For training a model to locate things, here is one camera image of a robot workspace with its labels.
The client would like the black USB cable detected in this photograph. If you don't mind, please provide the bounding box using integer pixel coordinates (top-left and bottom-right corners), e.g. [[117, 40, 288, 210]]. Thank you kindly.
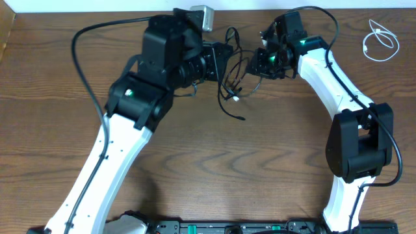
[[216, 26, 263, 122]]

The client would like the white USB cable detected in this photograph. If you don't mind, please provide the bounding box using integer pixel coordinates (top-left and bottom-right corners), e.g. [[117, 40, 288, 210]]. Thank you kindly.
[[361, 19, 400, 62]]

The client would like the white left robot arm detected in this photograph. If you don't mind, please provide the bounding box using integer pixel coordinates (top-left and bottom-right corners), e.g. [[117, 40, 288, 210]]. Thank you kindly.
[[31, 8, 232, 233]]

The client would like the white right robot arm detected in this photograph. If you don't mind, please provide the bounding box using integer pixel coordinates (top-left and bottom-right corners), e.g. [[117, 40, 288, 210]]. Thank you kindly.
[[247, 10, 393, 233]]

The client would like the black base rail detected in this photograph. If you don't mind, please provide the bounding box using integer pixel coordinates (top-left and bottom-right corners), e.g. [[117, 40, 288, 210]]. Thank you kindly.
[[146, 219, 399, 234]]

